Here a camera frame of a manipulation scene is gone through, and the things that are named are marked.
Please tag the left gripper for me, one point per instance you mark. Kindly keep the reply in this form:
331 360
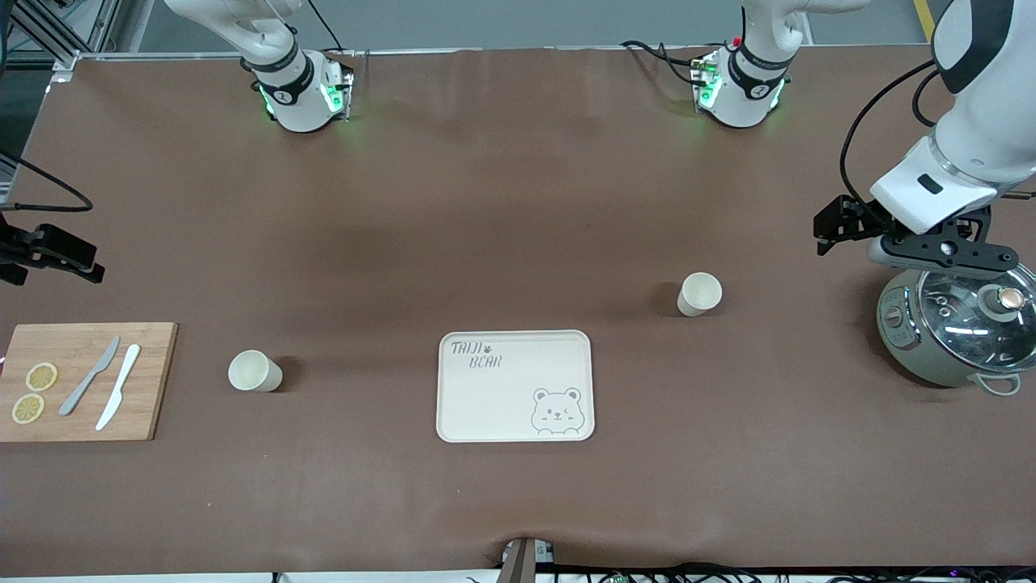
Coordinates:
859 217

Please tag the white plastic cup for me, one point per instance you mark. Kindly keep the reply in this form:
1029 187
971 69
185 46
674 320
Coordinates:
252 372
698 294

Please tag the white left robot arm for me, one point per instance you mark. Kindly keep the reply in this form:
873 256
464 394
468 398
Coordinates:
749 97

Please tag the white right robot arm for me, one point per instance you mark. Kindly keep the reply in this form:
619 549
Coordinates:
299 105

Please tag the cream bear print tray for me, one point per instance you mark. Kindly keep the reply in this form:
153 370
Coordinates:
502 397

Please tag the yellow lemon slice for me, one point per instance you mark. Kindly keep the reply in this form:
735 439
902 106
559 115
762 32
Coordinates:
41 376
28 409

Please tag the grey-green electric pot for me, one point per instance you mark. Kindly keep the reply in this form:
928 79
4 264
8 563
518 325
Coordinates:
902 340

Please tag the grey plastic knife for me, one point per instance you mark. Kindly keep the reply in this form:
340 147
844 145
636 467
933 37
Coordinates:
87 379

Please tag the white plastic knife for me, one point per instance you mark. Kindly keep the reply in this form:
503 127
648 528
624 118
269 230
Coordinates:
119 389

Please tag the bamboo cutting board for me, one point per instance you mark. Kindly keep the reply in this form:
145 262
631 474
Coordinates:
158 380

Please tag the glass pot lid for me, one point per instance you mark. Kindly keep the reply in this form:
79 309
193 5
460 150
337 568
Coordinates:
971 324

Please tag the aluminium frame profile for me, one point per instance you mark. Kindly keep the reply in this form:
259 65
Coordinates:
73 36

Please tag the metal table edge bracket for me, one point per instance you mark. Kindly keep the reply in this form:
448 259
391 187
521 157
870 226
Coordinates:
524 563

